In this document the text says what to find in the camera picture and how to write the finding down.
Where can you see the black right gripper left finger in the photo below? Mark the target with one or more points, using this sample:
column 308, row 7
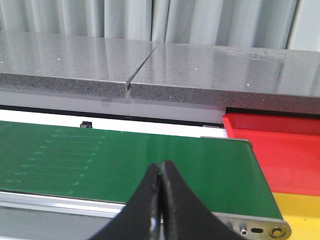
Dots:
column 140, row 219

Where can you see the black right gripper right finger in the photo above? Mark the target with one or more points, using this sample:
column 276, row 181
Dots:
column 184, row 216

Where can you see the green conveyor belt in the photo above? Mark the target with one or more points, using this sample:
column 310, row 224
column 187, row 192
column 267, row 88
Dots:
column 108, row 165

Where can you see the yellow plastic tray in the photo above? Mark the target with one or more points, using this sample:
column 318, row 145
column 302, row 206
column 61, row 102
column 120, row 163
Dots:
column 302, row 212

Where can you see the red plastic tray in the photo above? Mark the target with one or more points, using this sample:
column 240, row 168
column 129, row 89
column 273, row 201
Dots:
column 287, row 149

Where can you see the grey granite slab right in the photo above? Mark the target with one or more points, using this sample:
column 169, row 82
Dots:
column 248, row 78

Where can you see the grey granite slab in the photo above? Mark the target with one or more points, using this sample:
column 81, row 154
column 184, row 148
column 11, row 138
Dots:
column 70, row 64
column 248, row 78

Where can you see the grey granite slab left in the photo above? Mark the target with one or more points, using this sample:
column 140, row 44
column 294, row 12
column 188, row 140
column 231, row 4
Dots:
column 70, row 64

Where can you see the grey pleated curtain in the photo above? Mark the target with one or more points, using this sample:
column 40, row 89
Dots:
column 275, row 24

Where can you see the black connector with cable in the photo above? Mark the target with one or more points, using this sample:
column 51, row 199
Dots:
column 86, row 124

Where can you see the aluminium conveyor frame rail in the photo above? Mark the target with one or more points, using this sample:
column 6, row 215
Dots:
column 42, row 216

